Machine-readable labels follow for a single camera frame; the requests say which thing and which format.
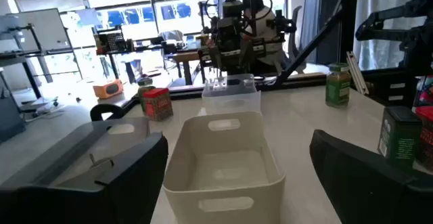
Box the green-lidded spice jar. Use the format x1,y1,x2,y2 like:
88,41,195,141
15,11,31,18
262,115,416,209
325,62,352,109
137,77,156,114

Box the white plastic bin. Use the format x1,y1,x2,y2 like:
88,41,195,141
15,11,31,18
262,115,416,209
162,111,286,224

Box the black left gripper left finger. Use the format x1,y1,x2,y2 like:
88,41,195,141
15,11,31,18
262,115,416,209
0,131,169,224

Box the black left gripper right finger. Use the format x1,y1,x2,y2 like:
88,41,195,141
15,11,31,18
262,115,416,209
309,129,433,224

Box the clear plastic bin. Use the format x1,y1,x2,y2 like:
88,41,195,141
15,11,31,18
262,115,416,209
202,74,262,116

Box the black drawer unit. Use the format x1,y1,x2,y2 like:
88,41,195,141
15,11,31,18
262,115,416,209
360,68,420,108

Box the whiteboard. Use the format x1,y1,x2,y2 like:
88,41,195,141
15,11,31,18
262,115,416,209
0,8,72,55

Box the grey office chair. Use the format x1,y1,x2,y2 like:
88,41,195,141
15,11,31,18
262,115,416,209
287,5,307,73

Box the person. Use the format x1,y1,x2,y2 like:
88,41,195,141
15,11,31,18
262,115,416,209
242,0,288,74

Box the white curtain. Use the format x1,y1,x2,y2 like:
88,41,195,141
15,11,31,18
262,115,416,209
353,0,433,71

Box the dark green spice tin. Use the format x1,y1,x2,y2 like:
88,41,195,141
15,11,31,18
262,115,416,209
377,106,423,169

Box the silver aluminium extrusion bar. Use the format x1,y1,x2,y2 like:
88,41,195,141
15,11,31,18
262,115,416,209
345,51,369,95

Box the wooden desk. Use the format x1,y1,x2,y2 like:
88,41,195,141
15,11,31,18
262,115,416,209
172,51,204,86

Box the blue-grey curtain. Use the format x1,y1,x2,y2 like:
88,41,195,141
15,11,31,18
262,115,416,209
299,0,326,63

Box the black equipment rack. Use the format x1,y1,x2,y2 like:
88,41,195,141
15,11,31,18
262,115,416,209
93,27,135,55

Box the orange box speaker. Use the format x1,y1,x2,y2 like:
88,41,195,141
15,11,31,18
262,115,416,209
93,79,124,99

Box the black chair back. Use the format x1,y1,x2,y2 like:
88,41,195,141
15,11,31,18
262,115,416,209
89,104,126,122

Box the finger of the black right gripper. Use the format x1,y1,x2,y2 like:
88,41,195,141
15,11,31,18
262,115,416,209
208,47,223,72
240,41,253,73

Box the red-lidded paprika tin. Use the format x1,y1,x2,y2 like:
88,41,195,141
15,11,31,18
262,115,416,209
141,87,174,122
415,106,433,171

